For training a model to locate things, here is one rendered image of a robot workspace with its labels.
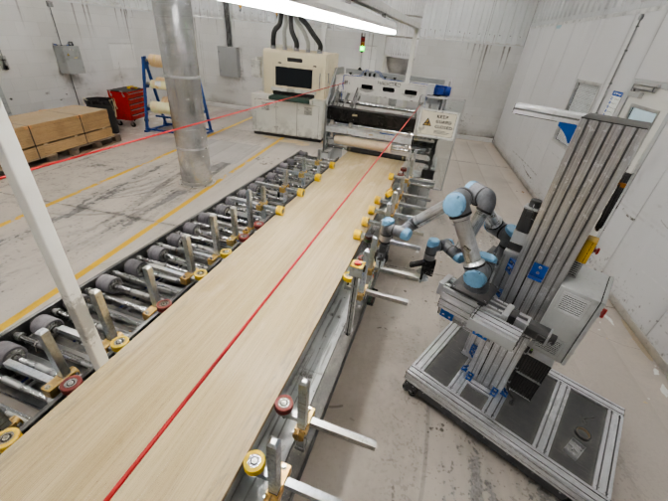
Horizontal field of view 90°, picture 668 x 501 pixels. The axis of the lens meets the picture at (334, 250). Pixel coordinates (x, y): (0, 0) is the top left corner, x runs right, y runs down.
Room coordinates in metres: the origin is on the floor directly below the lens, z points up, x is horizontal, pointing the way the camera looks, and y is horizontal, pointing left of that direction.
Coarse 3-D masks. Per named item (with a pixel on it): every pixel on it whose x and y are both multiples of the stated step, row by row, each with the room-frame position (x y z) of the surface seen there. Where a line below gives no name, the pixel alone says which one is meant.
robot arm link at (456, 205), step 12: (456, 192) 1.65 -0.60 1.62; (468, 192) 1.69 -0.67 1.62; (444, 204) 1.63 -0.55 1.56; (456, 204) 1.59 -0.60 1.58; (468, 204) 1.62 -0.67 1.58; (456, 216) 1.58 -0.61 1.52; (468, 216) 1.59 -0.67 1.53; (456, 228) 1.60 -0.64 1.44; (468, 228) 1.58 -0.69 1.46; (468, 240) 1.56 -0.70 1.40; (468, 252) 1.54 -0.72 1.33; (468, 264) 1.53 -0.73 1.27; (480, 264) 1.51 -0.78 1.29; (468, 276) 1.49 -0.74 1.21; (480, 276) 1.46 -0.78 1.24
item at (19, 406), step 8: (312, 168) 4.39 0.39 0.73; (272, 200) 3.25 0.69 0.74; (256, 216) 2.85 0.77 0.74; (224, 240) 2.37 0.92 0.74; (192, 248) 2.21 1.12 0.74; (184, 264) 1.99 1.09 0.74; (128, 280) 1.75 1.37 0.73; (136, 296) 1.61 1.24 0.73; (96, 320) 1.37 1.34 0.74; (120, 320) 1.40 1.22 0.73; (32, 336) 1.21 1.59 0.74; (72, 352) 1.13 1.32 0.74; (80, 352) 1.14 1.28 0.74; (32, 360) 1.06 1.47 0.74; (40, 360) 1.07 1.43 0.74; (0, 392) 0.88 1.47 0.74; (0, 400) 0.85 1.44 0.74; (8, 400) 0.85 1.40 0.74; (16, 400) 0.85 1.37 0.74; (16, 408) 0.82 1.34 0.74; (24, 408) 0.82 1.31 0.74; (32, 408) 0.82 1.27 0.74; (32, 416) 0.79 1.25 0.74
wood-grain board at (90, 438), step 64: (320, 192) 3.20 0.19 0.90; (384, 192) 3.37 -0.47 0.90; (256, 256) 1.94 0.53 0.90; (320, 256) 2.02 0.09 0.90; (192, 320) 1.29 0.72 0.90; (256, 320) 1.33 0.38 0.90; (128, 384) 0.88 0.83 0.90; (192, 384) 0.91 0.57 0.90; (256, 384) 0.94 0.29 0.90; (64, 448) 0.60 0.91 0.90; (128, 448) 0.62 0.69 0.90; (192, 448) 0.64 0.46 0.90
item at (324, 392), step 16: (400, 208) 3.45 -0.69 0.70; (352, 336) 1.47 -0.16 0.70; (336, 352) 1.34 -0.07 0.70; (336, 368) 1.23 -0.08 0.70; (320, 384) 1.12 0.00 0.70; (336, 384) 1.17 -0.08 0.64; (320, 400) 1.02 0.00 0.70; (320, 416) 0.94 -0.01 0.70; (304, 448) 0.77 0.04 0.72; (304, 464) 0.73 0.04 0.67; (288, 496) 0.60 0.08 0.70
